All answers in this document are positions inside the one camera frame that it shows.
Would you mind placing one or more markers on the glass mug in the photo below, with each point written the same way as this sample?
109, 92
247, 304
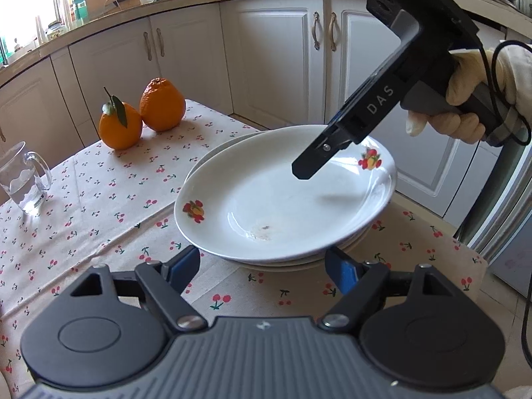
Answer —
25, 191

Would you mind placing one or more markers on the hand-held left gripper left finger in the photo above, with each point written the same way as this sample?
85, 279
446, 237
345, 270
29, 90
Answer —
183, 264

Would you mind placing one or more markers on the white kitchen cabinets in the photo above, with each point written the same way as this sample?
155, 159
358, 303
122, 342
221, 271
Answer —
270, 50

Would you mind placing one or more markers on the glass jar with lid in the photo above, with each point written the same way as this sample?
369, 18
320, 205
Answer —
56, 31

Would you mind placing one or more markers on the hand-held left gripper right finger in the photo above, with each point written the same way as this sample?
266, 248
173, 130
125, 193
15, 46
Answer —
341, 272

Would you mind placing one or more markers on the cherry print tablecloth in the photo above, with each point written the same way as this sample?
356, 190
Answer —
104, 216

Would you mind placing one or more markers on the silver metal appliance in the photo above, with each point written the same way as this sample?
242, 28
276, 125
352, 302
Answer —
498, 216

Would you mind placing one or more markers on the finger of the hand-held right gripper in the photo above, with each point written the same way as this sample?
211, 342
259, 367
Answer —
311, 162

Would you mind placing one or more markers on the teal bottle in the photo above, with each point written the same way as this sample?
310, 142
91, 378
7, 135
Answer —
80, 8

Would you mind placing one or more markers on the bumpy orange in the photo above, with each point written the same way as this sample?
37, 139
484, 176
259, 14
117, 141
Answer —
162, 108

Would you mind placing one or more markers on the person's right hand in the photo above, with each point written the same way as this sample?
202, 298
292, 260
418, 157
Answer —
511, 75

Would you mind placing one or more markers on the orange with leaf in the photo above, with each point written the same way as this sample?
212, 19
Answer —
120, 129

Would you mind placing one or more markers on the kitchen knife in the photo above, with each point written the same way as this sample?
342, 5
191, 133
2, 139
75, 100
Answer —
120, 1

